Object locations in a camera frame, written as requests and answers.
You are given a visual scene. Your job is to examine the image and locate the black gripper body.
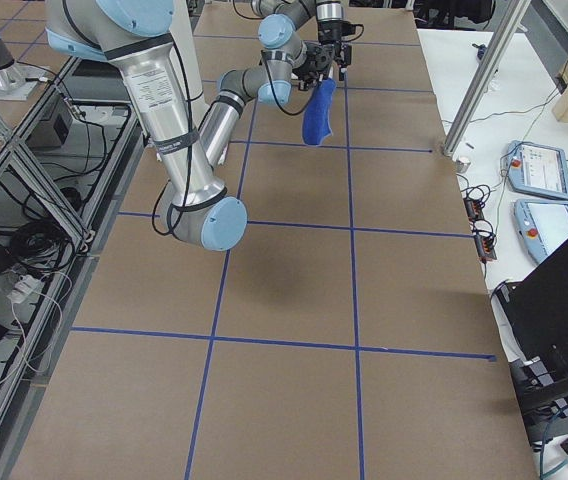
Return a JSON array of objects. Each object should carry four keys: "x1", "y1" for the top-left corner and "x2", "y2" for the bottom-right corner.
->
[{"x1": 297, "y1": 20, "x2": 364, "y2": 83}]

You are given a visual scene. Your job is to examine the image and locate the blue towel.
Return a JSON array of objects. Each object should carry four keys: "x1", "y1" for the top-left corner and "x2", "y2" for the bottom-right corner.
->
[{"x1": 302, "y1": 78, "x2": 336, "y2": 146}]

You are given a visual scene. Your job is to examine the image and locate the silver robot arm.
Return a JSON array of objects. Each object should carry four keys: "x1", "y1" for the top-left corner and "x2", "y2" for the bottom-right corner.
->
[{"x1": 46, "y1": 1, "x2": 358, "y2": 251}]

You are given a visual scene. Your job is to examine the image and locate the black usb hub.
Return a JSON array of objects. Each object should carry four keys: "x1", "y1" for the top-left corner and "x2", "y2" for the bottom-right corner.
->
[
  {"x1": 463, "y1": 198, "x2": 485, "y2": 222},
  {"x1": 474, "y1": 234, "x2": 497, "y2": 264}
]

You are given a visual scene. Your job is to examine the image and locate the upper teach pendant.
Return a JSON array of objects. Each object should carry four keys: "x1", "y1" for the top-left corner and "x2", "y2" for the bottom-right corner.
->
[{"x1": 504, "y1": 140, "x2": 568, "y2": 200}]

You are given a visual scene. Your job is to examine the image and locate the teach pendant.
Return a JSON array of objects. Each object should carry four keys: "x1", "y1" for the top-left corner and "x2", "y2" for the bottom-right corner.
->
[
  {"x1": 504, "y1": 140, "x2": 568, "y2": 200},
  {"x1": 514, "y1": 199, "x2": 568, "y2": 264}
]

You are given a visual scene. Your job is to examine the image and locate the lower teach pendant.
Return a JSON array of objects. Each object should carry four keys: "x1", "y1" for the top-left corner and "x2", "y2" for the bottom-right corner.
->
[{"x1": 514, "y1": 199, "x2": 568, "y2": 264}]

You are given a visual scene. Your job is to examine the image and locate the black monitor on stand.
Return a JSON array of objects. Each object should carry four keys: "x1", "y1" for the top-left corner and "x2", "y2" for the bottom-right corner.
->
[{"x1": 493, "y1": 232, "x2": 568, "y2": 451}]

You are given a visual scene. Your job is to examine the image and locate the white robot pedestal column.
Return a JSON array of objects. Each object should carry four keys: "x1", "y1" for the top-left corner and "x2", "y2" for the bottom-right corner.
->
[{"x1": 170, "y1": 0, "x2": 209, "y2": 123}]

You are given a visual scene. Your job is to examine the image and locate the aluminium frame post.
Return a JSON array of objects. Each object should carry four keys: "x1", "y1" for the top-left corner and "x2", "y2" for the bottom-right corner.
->
[{"x1": 442, "y1": 0, "x2": 531, "y2": 157}]

